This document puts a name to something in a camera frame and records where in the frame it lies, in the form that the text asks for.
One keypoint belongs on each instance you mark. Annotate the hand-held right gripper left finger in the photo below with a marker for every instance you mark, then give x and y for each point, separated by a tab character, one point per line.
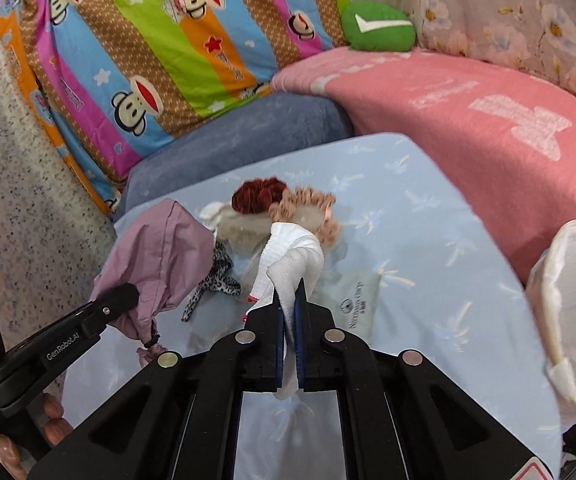
281	345

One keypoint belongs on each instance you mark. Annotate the light blue printed sheet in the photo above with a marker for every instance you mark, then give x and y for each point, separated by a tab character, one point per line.
418	260

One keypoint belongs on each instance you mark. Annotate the pink blanket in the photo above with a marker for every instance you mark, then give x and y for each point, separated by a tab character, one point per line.
443	125

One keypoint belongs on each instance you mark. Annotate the pink fluffy scrunchie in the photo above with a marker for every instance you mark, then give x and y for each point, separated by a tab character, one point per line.
318	205

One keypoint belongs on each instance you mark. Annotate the green round cushion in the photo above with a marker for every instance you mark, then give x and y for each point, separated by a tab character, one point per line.
368	40

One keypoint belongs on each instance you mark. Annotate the striped monkey print pillow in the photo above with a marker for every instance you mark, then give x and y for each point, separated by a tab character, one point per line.
168	60

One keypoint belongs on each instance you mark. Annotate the blue-grey cushion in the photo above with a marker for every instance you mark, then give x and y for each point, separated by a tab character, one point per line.
268	120

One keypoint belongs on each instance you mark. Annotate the mauve cloth garment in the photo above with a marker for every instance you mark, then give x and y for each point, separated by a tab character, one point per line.
168	250

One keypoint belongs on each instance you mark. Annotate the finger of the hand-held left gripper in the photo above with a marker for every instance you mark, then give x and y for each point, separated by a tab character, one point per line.
118	302

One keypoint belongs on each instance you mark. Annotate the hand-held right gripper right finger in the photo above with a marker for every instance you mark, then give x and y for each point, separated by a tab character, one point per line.
301	340

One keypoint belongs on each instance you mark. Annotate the white trash bag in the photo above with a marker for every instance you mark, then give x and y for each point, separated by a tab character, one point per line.
568	310

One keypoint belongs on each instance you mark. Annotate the dark red velvet scrunchie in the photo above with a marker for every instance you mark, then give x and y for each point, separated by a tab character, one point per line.
255	197

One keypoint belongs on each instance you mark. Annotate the beige sheer cloth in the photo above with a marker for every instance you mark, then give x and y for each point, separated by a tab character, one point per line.
243	232

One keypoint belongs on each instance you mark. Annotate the grey floral pillow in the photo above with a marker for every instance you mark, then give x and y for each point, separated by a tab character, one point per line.
493	10

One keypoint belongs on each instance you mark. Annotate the person's left hand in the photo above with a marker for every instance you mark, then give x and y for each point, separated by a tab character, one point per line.
57	425

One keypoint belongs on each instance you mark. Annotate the grey printed pouch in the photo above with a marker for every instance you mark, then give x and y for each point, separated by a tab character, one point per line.
358	305

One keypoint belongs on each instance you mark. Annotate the white sock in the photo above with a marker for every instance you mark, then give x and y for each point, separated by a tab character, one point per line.
212	215
293	260

